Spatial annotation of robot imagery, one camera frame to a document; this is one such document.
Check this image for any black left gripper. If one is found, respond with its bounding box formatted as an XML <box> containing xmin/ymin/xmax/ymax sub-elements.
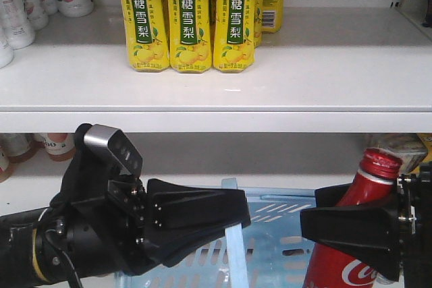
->
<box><xmin>50</xmin><ymin>152</ymin><xmax>252</xmax><ymax>277</ymax></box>

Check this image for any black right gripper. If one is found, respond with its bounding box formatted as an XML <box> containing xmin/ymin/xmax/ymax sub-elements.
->
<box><xmin>300</xmin><ymin>162</ymin><xmax>431</xmax><ymax>287</ymax></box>

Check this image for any red aluminium coke bottle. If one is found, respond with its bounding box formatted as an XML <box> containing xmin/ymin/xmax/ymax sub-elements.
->
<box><xmin>302</xmin><ymin>148</ymin><xmax>402</xmax><ymax>287</ymax></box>

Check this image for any light blue plastic basket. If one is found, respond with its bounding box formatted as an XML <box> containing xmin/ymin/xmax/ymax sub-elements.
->
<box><xmin>114</xmin><ymin>187</ymin><xmax>315</xmax><ymax>287</ymax></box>

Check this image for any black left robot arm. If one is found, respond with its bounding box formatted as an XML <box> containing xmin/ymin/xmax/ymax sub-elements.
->
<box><xmin>1</xmin><ymin>156</ymin><xmax>250</xmax><ymax>287</ymax></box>

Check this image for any clear plastic food box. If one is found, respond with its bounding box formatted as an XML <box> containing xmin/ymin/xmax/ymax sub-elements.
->
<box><xmin>365</xmin><ymin>133</ymin><xmax>428</xmax><ymax>173</ymax></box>

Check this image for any white metal store shelving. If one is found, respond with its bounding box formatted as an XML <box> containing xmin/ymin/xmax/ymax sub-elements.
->
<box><xmin>1</xmin><ymin>6</ymin><xmax>431</xmax><ymax>188</ymax></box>

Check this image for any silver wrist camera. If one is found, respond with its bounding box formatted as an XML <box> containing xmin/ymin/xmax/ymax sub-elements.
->
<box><xmin>75</xmin><ymin>123</ymin><xmax>143</xmax><ymax>177</ymax></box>

